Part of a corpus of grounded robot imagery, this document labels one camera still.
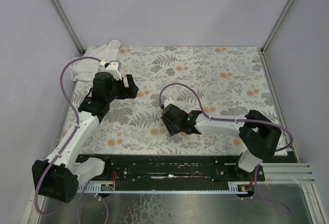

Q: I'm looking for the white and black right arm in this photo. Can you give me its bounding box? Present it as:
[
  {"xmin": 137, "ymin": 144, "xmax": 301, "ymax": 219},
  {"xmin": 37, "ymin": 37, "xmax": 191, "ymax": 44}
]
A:
[{"xmin": 161, "ymin": 104, "xmax": 282, "ymax": 173}]

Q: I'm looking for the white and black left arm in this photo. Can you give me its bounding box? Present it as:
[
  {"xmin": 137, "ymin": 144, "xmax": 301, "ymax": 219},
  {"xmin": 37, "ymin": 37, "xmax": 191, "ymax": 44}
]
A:
[{"xmin": 32, "ymin": 71, "xmax": 139, "ymax": 203}]

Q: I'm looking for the crumpled white cloth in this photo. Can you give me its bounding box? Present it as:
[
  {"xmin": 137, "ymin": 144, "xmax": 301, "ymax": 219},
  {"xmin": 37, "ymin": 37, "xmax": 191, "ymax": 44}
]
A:
[{"xmin": 69, "ymin": 40, "xmax": 121, "ymax": 81}]

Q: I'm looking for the floral patterned table mat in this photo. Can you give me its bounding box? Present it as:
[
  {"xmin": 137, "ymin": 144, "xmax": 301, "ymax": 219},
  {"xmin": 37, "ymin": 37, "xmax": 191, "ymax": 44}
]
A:
[{"xmin": 58, "ymin": 45, "xmax": 290, "ymax": 157}]

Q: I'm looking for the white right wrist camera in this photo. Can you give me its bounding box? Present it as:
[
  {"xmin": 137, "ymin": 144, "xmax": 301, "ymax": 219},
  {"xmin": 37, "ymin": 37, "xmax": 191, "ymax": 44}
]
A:
[{"xmin": 163, "ymin": 98, "xmax": 175, "ymax": 108}]

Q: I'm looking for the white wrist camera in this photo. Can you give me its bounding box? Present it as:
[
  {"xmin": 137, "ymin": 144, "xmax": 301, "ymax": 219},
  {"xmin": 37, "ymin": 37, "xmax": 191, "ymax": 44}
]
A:
[
  {"xmin": 100, "ymin": 60, "xmax": 122, "ymax": 81},
  {"xmin": 163, "ymin": 98, "xmax": 175, "ymax": 108}
]

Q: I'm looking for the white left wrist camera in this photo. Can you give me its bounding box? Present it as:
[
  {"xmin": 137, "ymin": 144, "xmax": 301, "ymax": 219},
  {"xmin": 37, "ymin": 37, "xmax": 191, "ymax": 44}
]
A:
[{"xmin": 100, "ymin": 60, "xmax": 122, "ymax": 81}]

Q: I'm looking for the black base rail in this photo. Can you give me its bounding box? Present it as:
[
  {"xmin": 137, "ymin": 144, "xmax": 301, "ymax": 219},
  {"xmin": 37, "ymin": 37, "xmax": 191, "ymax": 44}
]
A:
[{"xmin": 93, "ymin": 154, "xmax": 265, "ymax": 192}]

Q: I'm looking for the left aluminium frame post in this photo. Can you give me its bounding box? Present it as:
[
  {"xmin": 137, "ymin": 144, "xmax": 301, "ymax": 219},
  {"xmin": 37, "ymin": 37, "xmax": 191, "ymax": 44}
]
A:
[{"xmin": 50, "ymin": 0, "xmax": 85, "ymax": 55}]

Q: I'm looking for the aluminium frame post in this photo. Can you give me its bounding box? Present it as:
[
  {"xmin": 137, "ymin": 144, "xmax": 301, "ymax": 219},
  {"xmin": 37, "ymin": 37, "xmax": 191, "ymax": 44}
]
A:
[
  {"xmin": 260, "ymin": 0, "xmax": 295, "ymax": 54},
  {"xmin": 50, "ymin": 0, "xmax": 85, "ymax": 55}
]

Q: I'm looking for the right aluminium frame post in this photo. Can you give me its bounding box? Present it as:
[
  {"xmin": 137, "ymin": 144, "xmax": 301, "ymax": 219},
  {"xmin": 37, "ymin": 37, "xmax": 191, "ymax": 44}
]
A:
[{"xmin": 260, "ymin": 0, "xmax": 295, "ymax": 54}]

